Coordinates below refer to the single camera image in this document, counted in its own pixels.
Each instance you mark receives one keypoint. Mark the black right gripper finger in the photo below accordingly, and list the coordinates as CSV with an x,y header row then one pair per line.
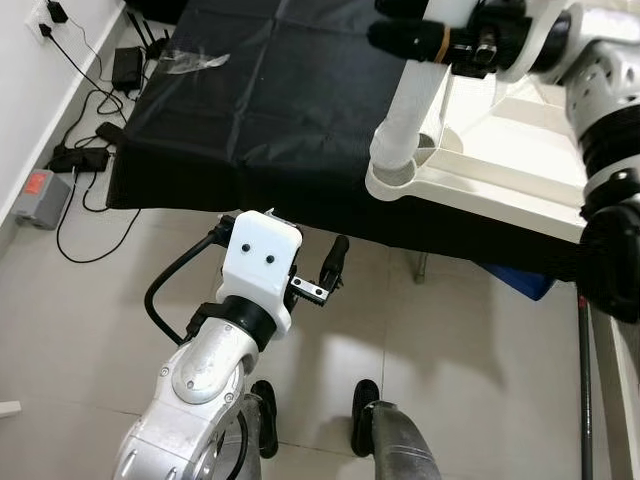
x,y
400,8
405,42

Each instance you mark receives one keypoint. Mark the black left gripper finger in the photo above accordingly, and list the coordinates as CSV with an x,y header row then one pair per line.
x,y
337,258
277,213

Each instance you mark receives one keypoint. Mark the white plastic table top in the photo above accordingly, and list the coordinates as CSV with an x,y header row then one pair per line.
x,y
500,190

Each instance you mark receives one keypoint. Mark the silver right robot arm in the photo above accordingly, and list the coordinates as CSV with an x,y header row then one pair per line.
x,y
605,80

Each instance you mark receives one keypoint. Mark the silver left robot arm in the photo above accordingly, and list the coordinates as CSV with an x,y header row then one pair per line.
x,y
200,380

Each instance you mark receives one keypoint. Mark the tan rubber band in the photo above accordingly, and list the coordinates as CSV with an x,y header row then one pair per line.
x,y
442,44

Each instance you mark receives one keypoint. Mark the black tablecloth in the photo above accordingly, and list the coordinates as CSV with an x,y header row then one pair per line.
x,y
250,120

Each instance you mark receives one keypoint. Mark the clear tape strip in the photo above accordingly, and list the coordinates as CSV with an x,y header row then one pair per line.
x,y
195,62

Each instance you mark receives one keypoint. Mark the grey robot right leg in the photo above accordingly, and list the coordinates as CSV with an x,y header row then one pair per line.
x,y
395,440

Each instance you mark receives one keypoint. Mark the small black power adapter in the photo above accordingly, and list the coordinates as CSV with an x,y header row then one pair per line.
x,y
110,132

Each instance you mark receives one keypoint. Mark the blue dustpan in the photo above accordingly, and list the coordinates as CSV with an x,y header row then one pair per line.
x,y
525,285

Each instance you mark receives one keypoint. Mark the black router with antennas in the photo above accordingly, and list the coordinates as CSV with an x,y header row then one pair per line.
x,y
160,48

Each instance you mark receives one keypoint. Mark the long black floor pole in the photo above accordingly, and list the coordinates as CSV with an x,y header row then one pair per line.
x,y
586,400

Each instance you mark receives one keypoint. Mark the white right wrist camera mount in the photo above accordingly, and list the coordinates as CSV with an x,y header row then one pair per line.
x,y
540,62

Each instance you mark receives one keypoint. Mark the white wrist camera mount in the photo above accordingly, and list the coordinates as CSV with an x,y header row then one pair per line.
x,y
260,265
540,62

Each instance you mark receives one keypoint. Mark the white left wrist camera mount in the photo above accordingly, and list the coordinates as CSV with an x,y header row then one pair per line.
x,y
260,265

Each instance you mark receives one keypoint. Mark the metal folding table frame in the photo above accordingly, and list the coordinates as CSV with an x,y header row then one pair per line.
x,y
421,268

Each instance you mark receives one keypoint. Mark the black wall plug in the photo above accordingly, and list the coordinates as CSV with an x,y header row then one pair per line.
x,y
57,12

